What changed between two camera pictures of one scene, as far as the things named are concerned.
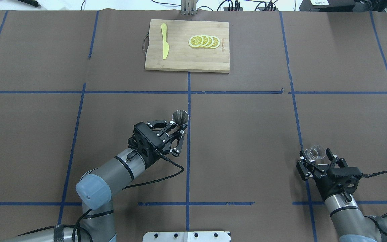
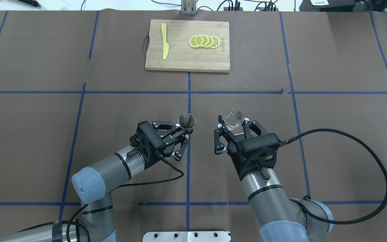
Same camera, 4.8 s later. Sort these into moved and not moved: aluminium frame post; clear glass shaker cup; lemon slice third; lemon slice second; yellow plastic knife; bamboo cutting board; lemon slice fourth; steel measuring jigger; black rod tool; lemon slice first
Moved: steel measuring jigger; clear glass shaker cup
Not moved: bamboo cutting board; lemon slice third; aluminium frame post; lemon slice first; yellow plastic knife; lemon slice fourth; black rod tool; lemon slice second
